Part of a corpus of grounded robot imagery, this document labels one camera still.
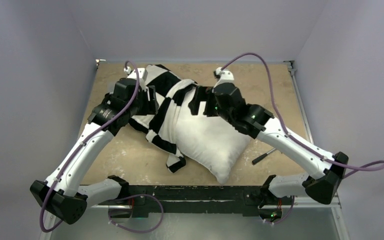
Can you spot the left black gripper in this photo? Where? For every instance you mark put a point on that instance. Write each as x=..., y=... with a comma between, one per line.
x=150, y=107

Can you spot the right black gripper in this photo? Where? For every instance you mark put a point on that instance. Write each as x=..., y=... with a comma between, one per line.
x=208, y=102

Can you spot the black white checkered pillowcase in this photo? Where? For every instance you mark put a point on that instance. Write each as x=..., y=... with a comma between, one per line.
x=159, y=128

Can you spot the white pillow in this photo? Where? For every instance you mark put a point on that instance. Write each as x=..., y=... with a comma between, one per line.
x=210, y=141

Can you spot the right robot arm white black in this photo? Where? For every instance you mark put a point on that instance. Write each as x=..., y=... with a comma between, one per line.
x=324, y=171

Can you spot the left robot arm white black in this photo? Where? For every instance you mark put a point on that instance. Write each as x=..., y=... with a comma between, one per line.
x=61, y=193

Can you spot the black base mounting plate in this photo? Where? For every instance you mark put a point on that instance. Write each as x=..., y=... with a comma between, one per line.
x=248, y=201

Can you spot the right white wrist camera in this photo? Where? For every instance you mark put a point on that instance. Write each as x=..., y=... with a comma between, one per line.
x=223, y=76

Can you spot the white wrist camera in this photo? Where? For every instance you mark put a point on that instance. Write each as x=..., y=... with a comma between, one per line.
x=223, y=76
x=137, y=73

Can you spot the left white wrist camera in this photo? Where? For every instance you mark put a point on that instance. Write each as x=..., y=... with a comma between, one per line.
x=137, y=73

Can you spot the black handled hammer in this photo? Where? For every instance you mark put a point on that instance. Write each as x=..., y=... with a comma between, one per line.
x=261, y=157

